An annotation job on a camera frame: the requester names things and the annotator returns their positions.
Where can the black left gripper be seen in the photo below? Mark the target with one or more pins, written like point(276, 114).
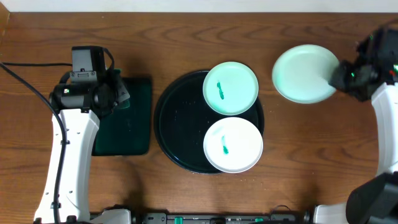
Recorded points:
point(117, 90)

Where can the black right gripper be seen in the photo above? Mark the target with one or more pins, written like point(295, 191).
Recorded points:
point(337, 78)

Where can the green scouring sponge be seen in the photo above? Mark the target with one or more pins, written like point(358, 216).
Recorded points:
point(123, 105)

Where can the large mint green plate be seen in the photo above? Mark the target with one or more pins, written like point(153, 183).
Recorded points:
point(302, 74)

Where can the small mint green plate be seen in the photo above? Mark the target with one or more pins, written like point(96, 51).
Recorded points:
point(230, 88)

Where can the white plate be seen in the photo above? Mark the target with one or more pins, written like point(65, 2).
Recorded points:
point(233, 145)

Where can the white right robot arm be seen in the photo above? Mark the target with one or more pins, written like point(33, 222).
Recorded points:
point(374, 202)

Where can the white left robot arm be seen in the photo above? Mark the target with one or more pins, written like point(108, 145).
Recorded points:
point(65, 198)

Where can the black rectangular water tray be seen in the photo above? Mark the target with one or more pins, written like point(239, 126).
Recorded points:
point(126, 131)

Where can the round black serving tray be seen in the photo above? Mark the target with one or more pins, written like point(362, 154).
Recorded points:
point(181, 119)

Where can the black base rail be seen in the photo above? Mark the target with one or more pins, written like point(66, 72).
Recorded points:
point(279, 215)

